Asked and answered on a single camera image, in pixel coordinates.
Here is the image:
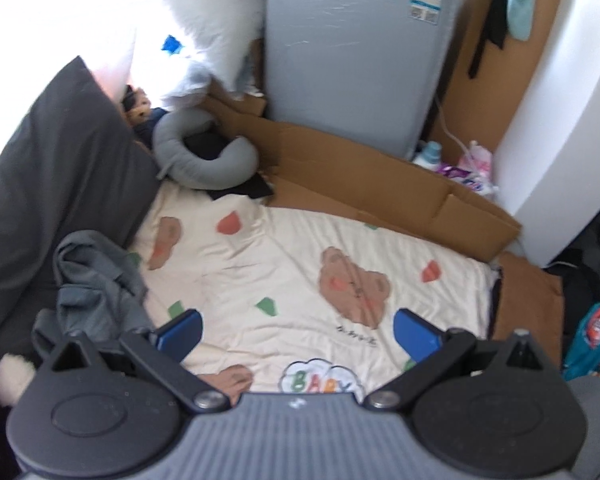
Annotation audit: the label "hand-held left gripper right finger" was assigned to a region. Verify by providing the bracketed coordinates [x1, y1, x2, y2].
[365, 309, 556, 409]

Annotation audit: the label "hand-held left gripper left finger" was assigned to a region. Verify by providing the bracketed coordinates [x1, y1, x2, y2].
[45, 309, 231, 411]

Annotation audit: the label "grey wrapped mattress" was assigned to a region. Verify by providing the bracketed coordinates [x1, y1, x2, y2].
[263, 0, 469, 162]

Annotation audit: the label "blue denim jacket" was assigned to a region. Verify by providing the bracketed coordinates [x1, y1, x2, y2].
[32, 230, 154, 362]

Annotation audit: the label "flattened cardboard sheet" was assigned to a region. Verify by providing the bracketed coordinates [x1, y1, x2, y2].
[200, 82, 523, 264]

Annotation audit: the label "teal towel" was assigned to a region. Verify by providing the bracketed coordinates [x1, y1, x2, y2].
[506, 0, 554, 42]

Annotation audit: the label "plush toy with sunglasses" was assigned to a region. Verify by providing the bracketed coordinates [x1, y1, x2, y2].
[121, 85, 154, 127]

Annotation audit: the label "purple pink packets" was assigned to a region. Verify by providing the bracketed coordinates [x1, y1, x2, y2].
[440, 140, 502, 197]

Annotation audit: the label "cream bear print blanket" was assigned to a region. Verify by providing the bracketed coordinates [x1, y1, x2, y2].
[127, 180, 504, 407]

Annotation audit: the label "white pillow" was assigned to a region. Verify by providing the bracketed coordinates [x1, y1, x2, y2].
[129, 0, 269, 112]

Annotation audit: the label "dark grey pillow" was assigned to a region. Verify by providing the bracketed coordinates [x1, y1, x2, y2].
[0, 55, 162, 342]

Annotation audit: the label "black cloth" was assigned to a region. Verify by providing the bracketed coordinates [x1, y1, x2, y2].
[184, 130, 274, 202]

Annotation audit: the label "black hanging strap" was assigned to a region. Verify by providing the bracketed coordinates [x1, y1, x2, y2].
[466, 0, 519, 82]

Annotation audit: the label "black bag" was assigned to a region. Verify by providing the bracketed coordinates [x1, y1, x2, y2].
[544, 200, 600, 313]

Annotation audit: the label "colourful printed bag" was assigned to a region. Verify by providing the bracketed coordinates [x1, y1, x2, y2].
[561, 300, 600, 382]

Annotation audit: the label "teal detergent bottle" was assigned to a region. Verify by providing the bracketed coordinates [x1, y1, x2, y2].
[411, 141, 444, 169]

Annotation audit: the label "grey neck pillow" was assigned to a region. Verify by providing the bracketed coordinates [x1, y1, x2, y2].
[152, 107, 259, 192]

